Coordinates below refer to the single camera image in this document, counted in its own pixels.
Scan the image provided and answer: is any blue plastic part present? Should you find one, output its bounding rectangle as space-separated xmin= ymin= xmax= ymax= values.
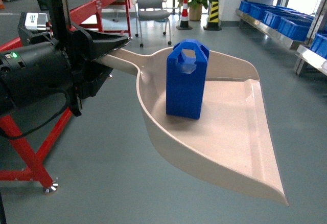
xmin=166 ymin=39 xmax=209 ymax=120

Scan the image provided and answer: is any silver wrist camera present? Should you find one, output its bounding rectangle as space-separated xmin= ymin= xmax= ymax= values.
xmin=17 ymin=12 xmax=52 ymax=46

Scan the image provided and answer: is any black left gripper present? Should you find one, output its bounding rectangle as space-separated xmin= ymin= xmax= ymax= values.
xmin=46 ymin=0 xmax=130 ymax=117

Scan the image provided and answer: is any beige plastic dustpan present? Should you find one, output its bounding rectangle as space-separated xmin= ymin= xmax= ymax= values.
xmin=99 ymin=48 xmax=288 ymax=205

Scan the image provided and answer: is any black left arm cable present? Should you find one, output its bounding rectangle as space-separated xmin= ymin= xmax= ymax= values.
xmin=0 ymin=88 xmax=71 ymax=140

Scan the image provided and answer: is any grey office chair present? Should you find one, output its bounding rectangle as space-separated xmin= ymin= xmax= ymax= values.
xmin=135 ymin=0 xmax=172 ymax=48

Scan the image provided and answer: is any yellow black striped bollard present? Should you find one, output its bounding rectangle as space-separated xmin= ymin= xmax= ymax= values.
xmin=203 ymin=0 xmax=222 ymax=31

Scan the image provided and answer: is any steel shelf rack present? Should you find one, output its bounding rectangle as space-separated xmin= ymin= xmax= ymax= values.
xmin=236 ymin=0 xmax=326 ymax=75

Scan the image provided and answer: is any red metal table frame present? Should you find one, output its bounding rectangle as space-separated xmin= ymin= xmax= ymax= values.
xmin=0 ymin=0 xmax=133 ymax=195

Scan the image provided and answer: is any red white traffic cone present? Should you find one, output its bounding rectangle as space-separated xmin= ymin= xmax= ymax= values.
xmin=176 ymin=0 xmax=193 ymax=30

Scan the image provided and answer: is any blue plastic bin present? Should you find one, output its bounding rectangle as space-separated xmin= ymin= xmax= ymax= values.
xmin=277 ymin=17 xmax=313 ymax=41

